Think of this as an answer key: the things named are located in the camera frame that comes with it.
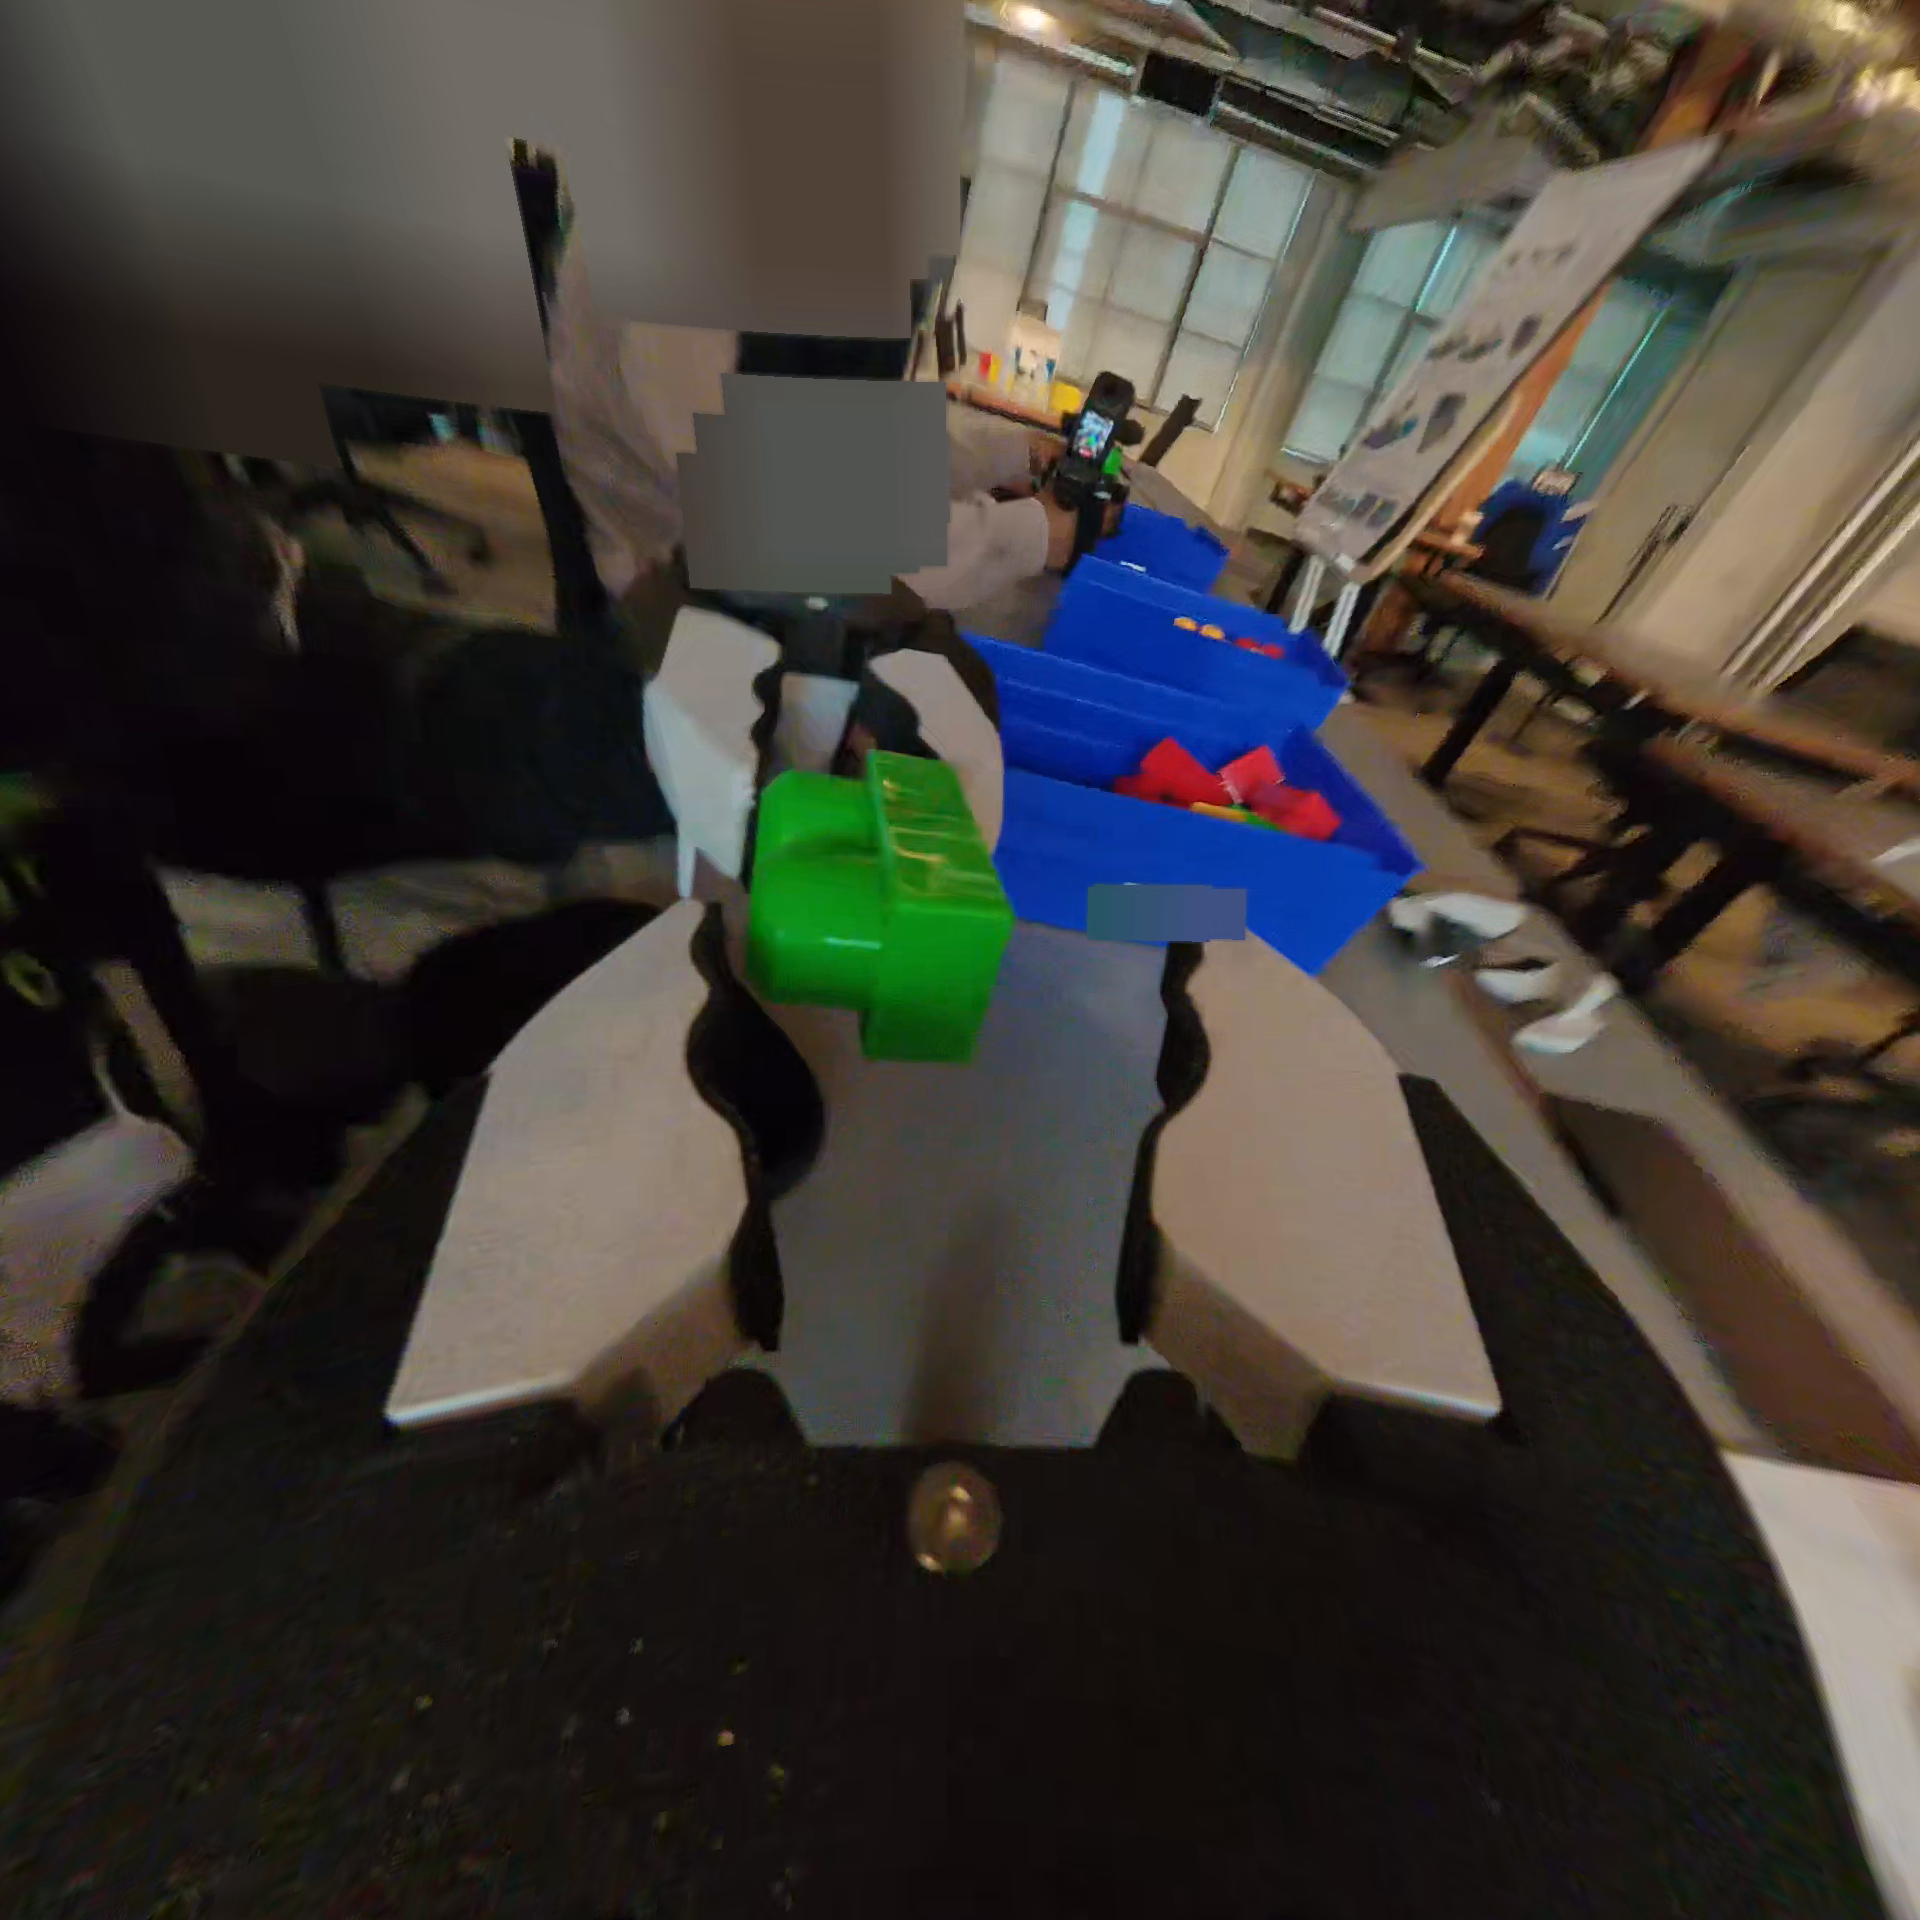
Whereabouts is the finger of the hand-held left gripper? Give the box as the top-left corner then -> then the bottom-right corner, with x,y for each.
644,603 -> 770,904
860,644 -> 1010,847

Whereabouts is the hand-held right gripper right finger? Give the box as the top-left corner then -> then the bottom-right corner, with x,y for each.
1117,942 -> 1505,1425

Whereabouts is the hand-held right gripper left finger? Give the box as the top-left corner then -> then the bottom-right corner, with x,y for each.
385,900 -> 789,1427

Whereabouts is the blue plastic bin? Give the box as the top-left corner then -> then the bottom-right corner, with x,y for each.
1043,558 -> 1354,722
961,631 -> 1423,976
1071,504 -> 1233,594

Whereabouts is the green mega block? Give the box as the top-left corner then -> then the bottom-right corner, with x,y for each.
746,748 -> 1018,1066

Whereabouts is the pile of mega blocks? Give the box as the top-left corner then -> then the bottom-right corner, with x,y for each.
1113,738 -> 1343,841

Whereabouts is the person's left forearm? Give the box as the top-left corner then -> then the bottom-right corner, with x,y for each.
151,615 -> 677,888

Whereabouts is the window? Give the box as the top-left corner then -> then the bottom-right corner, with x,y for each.
1289,224 -> 1502,467
961,46 -> 1322,436

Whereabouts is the blue cloth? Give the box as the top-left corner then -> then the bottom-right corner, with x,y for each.
1477,479 -> 1594,594

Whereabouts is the wooden table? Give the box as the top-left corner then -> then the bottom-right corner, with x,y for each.
1411,577 -> 1920,806

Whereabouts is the white poster board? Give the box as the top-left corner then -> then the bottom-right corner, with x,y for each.
1294,135 -> 1719,564

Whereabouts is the white plastic tray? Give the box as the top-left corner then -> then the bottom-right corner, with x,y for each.
1725,1447 -> 1920,1920

